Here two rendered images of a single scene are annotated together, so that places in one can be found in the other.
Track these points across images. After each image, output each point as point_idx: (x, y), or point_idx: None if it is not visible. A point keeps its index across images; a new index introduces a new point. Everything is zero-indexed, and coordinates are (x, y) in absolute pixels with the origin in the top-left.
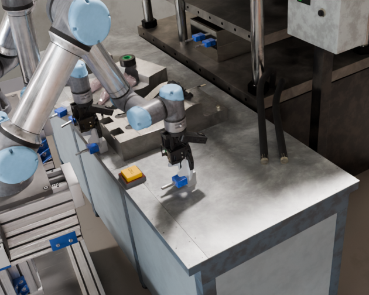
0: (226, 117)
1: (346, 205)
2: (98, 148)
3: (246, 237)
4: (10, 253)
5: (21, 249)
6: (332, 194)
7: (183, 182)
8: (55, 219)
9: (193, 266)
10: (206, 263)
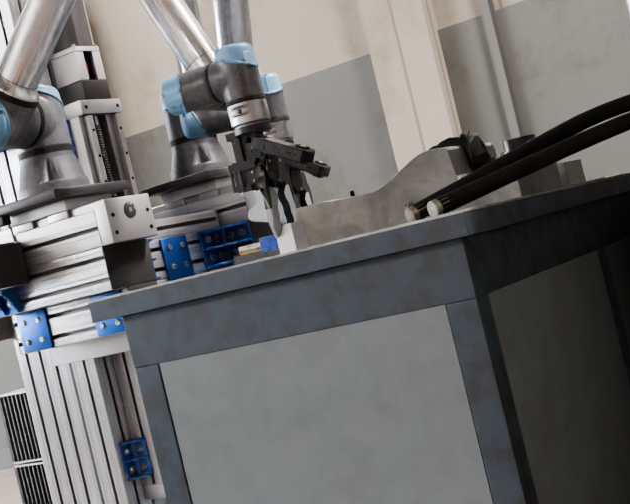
0: (515, 191)
1: (467, 288)
2: None
3: (190, 276)
4: (34, 306)
5: (46, 304)
6: (386, 228)
7: (269, 241)
8: (79, 259)
9: (95, 301)
10: (118, 305)
